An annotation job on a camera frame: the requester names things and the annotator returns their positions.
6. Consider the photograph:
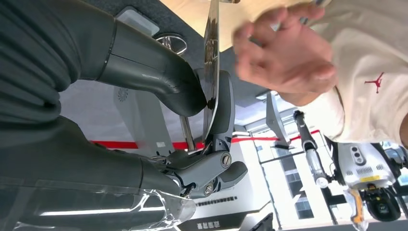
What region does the person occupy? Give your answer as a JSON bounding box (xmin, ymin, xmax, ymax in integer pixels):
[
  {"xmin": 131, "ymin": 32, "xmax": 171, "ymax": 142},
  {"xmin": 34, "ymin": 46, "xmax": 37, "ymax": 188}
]
[{"xmin": 232, "ymin": 0, "xmax": 408, "ymax": 147}]

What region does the grey sign stand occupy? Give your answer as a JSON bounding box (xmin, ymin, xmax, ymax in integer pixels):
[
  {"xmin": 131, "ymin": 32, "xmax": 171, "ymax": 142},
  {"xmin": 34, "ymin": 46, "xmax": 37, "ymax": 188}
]
[{"xmin": 266, "ymin": 91, "xmax": 291, "ymax": 149}]

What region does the grey kiosk stand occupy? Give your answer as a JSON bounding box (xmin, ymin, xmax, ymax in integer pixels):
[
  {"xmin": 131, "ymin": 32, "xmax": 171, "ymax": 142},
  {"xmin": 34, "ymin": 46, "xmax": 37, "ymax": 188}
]
[{"xmin": 113, "ymin": 85, "xmax": 175, "ymax": 157}]

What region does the chrome stool base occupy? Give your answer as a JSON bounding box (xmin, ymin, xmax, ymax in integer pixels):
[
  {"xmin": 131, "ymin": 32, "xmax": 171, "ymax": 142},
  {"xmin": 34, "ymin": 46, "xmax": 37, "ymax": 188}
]
[{"xmin": 155, "ymin": 33, "xmax": 188, "ymax": 55}]

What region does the white humanoid robot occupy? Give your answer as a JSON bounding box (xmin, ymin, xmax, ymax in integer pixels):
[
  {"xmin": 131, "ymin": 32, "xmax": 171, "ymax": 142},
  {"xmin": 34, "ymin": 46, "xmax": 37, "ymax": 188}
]
[{"xmin": 293, "ymin": 110, "xmax": 408, "ymax": 231}]

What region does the white counter with lettering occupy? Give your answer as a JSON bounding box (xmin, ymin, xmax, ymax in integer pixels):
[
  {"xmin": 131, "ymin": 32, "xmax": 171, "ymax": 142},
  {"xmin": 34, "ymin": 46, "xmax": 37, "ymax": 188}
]
[{"xmin": 186, "ymin": 188, "xmax": 275, "ymax": 231}]

